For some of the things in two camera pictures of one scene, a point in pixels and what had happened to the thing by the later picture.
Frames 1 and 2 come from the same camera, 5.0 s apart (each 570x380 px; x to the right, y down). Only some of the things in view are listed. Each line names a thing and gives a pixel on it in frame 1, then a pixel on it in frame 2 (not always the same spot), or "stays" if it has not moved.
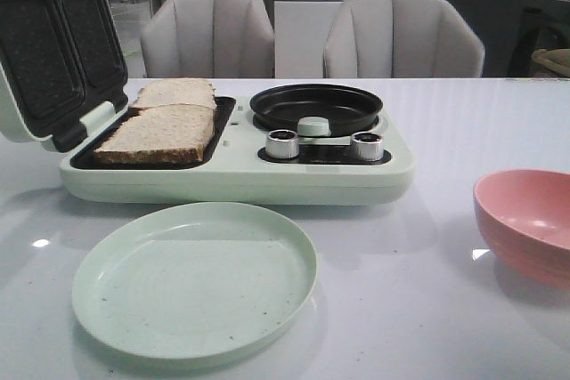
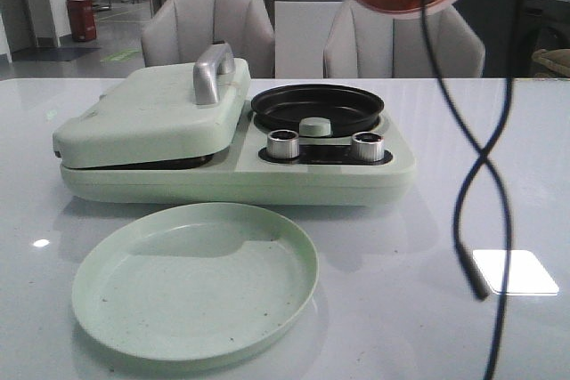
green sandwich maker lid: x=62 y=57 to x=164 y=116
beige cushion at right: x=556 y=60 stays
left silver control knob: x=282 y=143 stays
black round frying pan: x=348 y=109 stays
